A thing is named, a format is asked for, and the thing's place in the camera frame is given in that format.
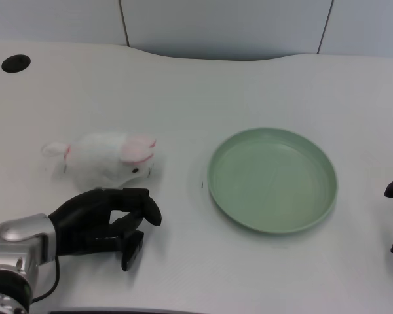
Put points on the green round plate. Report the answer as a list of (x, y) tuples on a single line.
[(272, 180)]

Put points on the white rabbit doll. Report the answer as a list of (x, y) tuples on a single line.
[(108, 160)]

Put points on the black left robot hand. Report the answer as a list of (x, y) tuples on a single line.
[(85, 212)]

